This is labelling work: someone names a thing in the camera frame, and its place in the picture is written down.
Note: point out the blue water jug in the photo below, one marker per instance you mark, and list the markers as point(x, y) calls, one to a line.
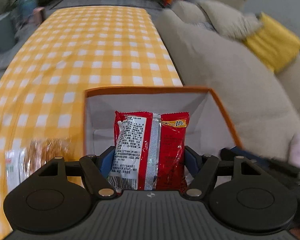
point(28, 3)

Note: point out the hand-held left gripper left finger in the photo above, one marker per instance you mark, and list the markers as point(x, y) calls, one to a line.
point(107, 160)

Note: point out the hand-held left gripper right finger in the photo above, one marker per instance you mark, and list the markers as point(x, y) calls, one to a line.
point(191, 161)

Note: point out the white box with orange rim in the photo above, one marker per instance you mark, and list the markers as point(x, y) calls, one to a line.
point(145, 100)

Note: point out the yellow checkered tablecloth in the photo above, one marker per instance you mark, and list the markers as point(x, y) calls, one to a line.
point(90, 42)

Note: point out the red snack packet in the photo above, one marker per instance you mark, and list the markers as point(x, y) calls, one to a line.
point(170, 140)

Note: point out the beige sofa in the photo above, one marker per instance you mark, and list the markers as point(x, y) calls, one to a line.
point(227, 62)

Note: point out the clear tray round snacks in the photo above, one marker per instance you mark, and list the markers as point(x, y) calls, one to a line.
point(50, 152)

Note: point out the grey trash bin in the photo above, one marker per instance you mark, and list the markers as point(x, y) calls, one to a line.
point(2, 32)

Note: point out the yellow ribbed cushion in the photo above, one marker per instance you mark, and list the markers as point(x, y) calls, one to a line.
point(272, 42)

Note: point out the beige cushion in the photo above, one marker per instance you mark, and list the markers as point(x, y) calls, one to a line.
point(227, 17)

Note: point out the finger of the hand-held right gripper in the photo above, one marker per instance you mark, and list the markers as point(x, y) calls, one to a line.
point(277, 166)

